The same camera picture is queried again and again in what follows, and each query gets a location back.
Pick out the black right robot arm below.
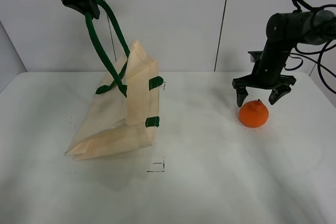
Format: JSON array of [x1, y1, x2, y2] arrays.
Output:
[[232, 0, 335, 106]]

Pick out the orange citrus fruit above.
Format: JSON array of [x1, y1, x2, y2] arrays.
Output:
[[238, 99, 269, 128]]

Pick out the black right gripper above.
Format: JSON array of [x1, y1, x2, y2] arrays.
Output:
[[232, 51, 296, 107]]

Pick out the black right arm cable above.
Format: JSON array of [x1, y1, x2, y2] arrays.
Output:
[[283, 39, 336, 96]]

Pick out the cream linen bag green handles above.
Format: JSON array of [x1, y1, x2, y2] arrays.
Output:
[[66, 0, 164, 160]]

